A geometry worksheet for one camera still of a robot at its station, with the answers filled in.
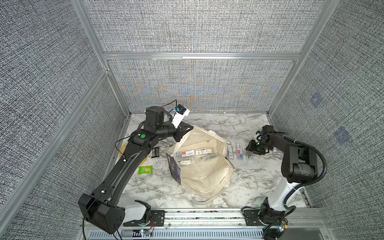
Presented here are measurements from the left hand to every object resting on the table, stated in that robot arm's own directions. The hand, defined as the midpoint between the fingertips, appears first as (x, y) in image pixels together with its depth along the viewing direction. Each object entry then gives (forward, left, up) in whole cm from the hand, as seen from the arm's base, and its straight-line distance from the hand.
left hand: (194, 125), depth 67 cm
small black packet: (+6, +24, -33) cm, 41 cm away
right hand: (+8, -38, -32) cm, 50 cm away
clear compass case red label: (+4, -30, -33) cm, 45 cm away
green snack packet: (-6, +29, -33) cm, 44 cm away
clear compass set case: (+5, -24, -34) cm, 42 cm away
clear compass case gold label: (+3, -7, -30) cm, 31 cm away
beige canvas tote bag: (-2, -4, -33) cm, 34 cm away
